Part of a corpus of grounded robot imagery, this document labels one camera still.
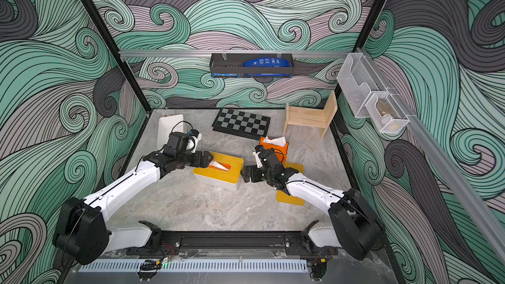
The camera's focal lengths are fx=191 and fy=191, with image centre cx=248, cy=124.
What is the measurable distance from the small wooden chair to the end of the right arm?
13.3 inches

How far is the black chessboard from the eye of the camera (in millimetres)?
1086

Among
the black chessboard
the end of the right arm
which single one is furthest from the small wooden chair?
the end of the right arm

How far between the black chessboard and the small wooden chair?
0.45 feet

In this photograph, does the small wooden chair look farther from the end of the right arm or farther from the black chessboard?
the end of the right arm

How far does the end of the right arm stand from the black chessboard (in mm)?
315

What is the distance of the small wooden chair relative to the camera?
0.97 meters

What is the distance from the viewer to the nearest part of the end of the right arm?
62 centimetres
